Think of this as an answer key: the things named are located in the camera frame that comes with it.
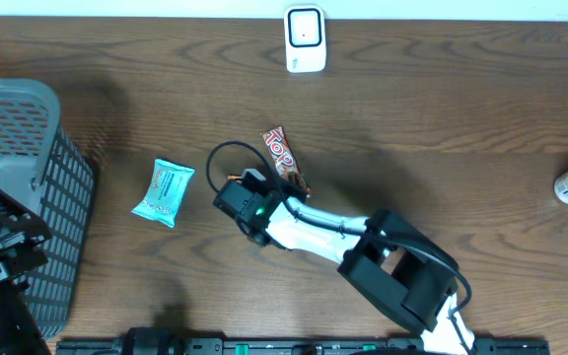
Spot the red Top chocolate bar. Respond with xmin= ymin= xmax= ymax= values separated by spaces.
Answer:
xmin=260 ymin=126 xmax=313 ymax=196

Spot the teal wet wipes pack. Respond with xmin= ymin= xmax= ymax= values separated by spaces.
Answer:
xmin=131 ymin=159 xmax=195 ymax=228

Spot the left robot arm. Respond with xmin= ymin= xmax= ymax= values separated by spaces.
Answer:
xmin=0 ymin=188 xmax=51 ymax=355

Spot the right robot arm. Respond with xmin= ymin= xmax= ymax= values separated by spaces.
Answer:
xmin=228 ymin=169 xmax=476 ymax=354

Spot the white barcode scanner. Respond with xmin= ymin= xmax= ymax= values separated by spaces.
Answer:
xmin=284 ymin=5 xmax=327 ymax=74

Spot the grey plastic basket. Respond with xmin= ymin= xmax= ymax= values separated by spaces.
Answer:
xmin=0 ymin=78 xmax=96 ymax=341

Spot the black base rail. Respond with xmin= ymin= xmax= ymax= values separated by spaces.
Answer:
xmin=55 ymin=324 xmax=551 ymax=355

